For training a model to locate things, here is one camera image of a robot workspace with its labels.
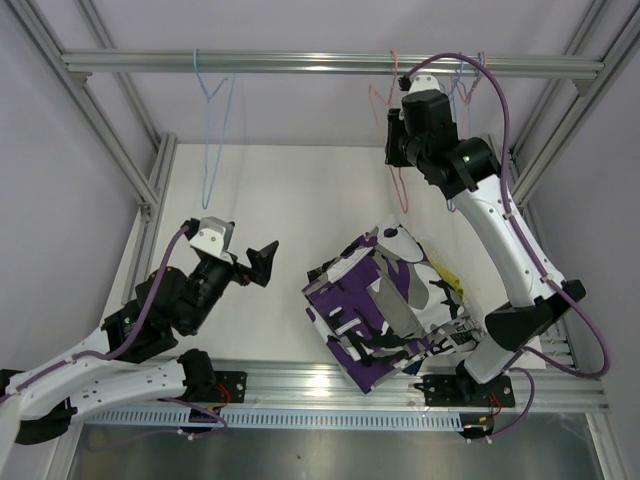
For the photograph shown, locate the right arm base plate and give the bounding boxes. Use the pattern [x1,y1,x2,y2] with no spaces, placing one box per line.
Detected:
[413,374,515,408]

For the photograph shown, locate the slotted cable duct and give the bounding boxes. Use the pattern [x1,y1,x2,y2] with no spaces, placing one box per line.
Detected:
[85,405,463,432]

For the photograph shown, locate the navy blue denim trousers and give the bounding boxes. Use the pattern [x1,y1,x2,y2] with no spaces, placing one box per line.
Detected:
[402,362,421,375]

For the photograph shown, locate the purple camouflage trousers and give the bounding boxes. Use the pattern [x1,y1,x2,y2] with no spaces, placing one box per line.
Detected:
[302,216,470,394]

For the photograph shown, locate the blue hanger with navy trousers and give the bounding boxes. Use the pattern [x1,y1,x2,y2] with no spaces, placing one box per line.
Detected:
[463,69,484,135]

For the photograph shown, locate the pink hanger with camouflage trousers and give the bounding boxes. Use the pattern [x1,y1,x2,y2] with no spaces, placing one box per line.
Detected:
[368,50,410,214]

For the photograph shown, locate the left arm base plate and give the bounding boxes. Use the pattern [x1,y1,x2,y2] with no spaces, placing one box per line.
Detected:
[206,371,248,404]

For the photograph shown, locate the aluminium frame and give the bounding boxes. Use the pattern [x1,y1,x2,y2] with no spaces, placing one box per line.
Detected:
[1,1,639,479]

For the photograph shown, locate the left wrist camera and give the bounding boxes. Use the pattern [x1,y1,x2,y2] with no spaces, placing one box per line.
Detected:
[183,217,235,262]

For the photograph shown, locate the newsprint patterned trousers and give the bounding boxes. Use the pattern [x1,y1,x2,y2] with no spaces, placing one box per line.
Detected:
[426,316,486,357]

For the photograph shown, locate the blue hanger with black trousers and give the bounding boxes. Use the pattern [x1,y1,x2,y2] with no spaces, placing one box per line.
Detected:
[447,60,468,105]

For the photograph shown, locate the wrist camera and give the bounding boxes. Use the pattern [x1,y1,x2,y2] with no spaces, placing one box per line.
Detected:
[398,74,443,94]
[183,217,235,262]

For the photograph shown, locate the yellow trousers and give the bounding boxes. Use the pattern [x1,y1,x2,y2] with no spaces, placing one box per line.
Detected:
[432,262,464,297]

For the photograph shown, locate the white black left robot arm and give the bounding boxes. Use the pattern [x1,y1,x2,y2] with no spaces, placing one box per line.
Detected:
[1,241,279,445]

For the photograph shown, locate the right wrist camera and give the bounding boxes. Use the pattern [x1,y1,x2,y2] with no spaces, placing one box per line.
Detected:
[398,74,443,94]

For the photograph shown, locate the light blue wire hanger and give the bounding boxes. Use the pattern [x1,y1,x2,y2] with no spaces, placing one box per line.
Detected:
[192,48,236,210]

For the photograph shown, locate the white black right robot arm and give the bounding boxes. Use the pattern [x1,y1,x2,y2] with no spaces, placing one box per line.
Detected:
[386,89,586,405]

